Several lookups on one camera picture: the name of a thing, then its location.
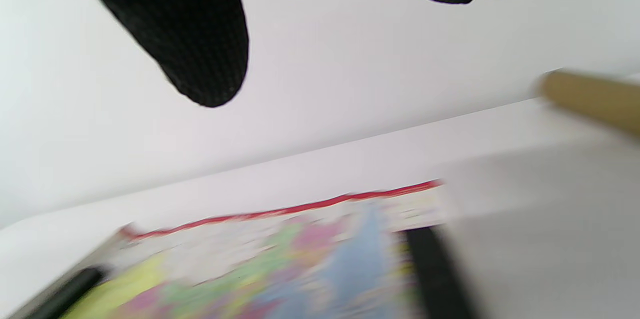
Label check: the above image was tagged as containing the person's right hand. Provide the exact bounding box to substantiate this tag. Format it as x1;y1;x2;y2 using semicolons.
57;0;566;108

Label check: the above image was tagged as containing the colourful paper map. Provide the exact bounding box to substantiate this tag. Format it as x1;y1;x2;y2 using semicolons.
62;179;446;319

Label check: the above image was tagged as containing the black bar paperweight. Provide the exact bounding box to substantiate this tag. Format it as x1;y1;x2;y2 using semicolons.
25;266;106;319
407;226;481;319

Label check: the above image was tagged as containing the brown cardboard mailing tube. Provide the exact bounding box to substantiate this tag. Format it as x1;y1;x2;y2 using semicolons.
540;70;640;137

